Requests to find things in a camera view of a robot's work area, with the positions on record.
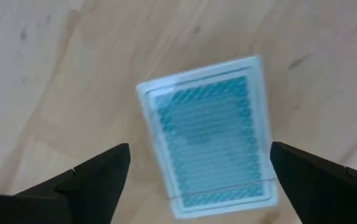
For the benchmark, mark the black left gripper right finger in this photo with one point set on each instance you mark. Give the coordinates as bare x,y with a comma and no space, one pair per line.
321,193

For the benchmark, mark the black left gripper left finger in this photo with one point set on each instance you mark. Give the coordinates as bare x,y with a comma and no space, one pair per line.
97,186

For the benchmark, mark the playing cards box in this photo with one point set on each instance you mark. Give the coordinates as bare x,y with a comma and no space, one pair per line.
209,137

